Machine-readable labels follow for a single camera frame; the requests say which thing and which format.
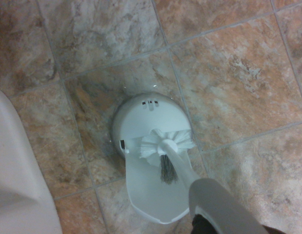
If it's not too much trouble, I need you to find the white ceramic toilet bowl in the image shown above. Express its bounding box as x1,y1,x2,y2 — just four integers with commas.
0,85,63,234

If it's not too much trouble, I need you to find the white toilet brush grey handle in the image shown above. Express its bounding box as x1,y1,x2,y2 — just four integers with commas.
138,129,270,234

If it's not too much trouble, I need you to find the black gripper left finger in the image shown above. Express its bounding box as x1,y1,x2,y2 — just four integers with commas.
191,212,221,234

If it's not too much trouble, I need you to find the white toilet brush holder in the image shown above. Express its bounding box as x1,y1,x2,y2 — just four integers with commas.
111,91,195,225

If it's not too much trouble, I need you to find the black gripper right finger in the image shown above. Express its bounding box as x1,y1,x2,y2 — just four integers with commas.
262,224,285,234

